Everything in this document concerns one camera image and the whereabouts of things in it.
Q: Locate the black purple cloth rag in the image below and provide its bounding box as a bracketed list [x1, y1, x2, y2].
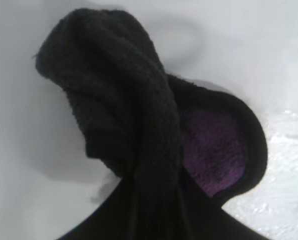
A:
[33, 6, 267, 240]

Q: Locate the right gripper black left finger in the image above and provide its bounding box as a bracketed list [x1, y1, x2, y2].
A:
[60, 181, 140, 240]

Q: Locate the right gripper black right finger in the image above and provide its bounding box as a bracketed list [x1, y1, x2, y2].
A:
[183, 196, 285, 240]

